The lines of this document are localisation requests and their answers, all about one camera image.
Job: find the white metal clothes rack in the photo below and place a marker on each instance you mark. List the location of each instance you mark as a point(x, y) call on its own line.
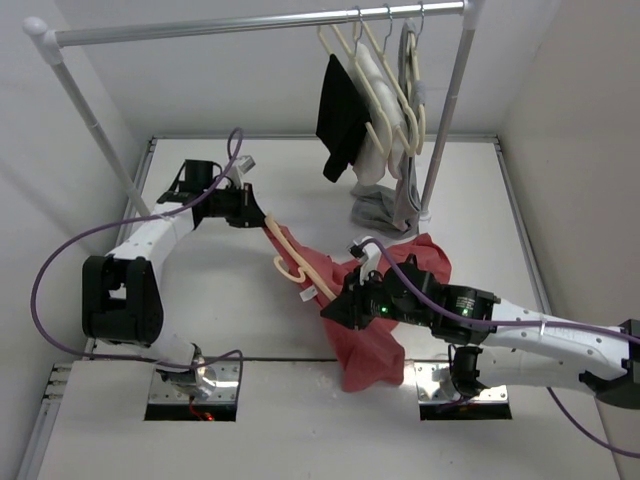
point(49, 44)

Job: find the white hanging garment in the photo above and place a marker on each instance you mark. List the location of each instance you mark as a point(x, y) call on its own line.
point(370, 165)

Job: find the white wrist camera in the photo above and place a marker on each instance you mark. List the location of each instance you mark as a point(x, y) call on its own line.
point(240, 168)
point(366, 250)

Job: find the cream hanger with white garment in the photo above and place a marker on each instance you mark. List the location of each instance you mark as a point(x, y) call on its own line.
point(390, 85)

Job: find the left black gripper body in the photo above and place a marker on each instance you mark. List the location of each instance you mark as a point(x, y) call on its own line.
point(226, 204)

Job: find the black hanging garment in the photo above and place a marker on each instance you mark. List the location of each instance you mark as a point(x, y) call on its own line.
point(341, 120)

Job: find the cream hanger with grey garment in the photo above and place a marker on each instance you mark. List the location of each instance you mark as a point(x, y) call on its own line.
point(414, 86)

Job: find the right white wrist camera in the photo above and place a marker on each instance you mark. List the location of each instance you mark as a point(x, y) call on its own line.
point(366, 250)

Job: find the red t shirt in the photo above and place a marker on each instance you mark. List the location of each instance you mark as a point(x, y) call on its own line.
point(373, 354)

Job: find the cream hanger with black garment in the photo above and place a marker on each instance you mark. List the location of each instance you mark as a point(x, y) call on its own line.
point(361, 70)

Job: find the grey hanging garment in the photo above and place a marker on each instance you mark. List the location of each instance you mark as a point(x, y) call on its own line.
point(391, 206)

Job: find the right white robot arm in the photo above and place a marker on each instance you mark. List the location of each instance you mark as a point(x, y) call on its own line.
point(494, 342)

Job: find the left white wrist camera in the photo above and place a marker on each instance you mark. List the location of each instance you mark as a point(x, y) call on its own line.
point(240, 168)

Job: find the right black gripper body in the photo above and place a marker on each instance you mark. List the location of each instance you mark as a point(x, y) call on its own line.
point(382, 309)

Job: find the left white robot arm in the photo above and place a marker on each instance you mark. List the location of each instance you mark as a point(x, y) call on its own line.
point(121, 301)

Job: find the peach plastic hanger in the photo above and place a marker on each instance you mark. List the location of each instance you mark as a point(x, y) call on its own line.
point(304, 269)

